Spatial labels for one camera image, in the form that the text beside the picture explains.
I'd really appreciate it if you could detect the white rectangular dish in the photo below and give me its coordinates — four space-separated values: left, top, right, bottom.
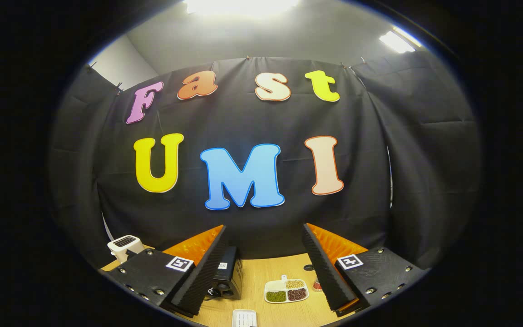
232 309 257 327

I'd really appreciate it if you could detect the white toaster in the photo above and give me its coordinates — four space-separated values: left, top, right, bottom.
107 235 145 264

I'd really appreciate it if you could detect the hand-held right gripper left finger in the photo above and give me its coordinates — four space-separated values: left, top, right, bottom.
103 225 227 317

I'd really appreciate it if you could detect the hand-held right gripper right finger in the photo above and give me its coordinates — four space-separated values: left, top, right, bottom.
301 223 428 317

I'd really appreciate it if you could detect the black electric oven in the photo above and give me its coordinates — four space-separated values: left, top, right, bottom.
205 246 244 300

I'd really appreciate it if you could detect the small ceiling light panel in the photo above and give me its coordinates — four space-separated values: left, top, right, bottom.
379 28 421 54

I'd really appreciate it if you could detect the white divided bean plate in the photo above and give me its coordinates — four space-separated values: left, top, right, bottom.
264 275 310 303

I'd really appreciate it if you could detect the large ceiling light panel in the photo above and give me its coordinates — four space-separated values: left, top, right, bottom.
184 0 301 19

